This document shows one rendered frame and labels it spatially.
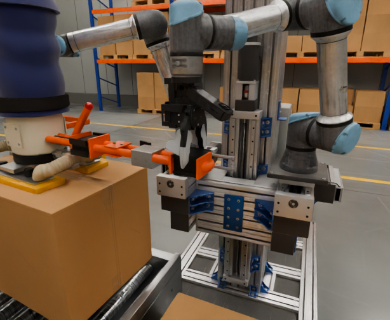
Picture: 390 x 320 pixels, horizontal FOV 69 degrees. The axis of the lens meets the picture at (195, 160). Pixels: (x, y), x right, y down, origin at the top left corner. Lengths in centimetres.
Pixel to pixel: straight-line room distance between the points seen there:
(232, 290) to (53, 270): 111
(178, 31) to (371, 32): 735
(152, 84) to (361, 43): 549
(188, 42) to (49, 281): 75
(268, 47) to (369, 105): 671
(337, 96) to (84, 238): 89
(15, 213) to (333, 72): 102
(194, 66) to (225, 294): 140
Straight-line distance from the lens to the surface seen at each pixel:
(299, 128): 116
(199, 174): 67
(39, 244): 93
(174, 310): 125
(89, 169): 105
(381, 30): 793
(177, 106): 67
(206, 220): 137
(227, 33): 71
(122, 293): 133
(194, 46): 66
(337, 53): 101
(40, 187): 95
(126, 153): 79
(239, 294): 178
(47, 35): 103
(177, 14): 66
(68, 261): 91
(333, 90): 103
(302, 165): 118
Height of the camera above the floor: 144
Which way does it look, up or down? 18 degrees down
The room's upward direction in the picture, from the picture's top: straight up
